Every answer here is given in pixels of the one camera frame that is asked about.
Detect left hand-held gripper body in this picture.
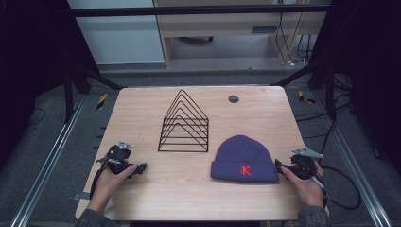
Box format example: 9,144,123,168
96,140,137,176

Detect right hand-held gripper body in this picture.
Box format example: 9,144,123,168
289,147,324,181

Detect purple knit beanie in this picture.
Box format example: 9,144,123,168
210,134,281,184

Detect person's right hand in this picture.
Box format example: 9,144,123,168
279,160,326,210

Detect person's left hand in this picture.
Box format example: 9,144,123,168
86,164,139,216

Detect grey tape strip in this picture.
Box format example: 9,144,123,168
72,191,93,201

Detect yellow black striped tape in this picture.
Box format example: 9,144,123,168
297,90,317,105
96,93,109,111

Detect black metal stand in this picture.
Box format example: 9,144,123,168
61,61,127,125
278,60,338,121

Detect black curtain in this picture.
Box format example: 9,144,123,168
0,0,101,171
306,0,401,176

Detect white cabinet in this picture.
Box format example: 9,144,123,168
67,0,166,66

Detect light wooden desk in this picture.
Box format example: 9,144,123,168
152,0,333,69

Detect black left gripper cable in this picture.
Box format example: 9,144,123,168
89,166,108,201

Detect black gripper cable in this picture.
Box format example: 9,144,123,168
310,164,363,212
89,166,108,201

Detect black wire file rack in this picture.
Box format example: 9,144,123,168
157,89,210,153

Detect aluminium floor rail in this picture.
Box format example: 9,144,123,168
315,90,394,227
9,94,87,227

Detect black floor cables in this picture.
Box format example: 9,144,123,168
294,74,356,149

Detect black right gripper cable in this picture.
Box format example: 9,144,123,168
310,164,363,212

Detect hanging desk cables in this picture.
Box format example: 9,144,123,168
274,1,314,68

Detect black horizontal frame bar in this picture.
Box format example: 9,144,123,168
70,3,333,18

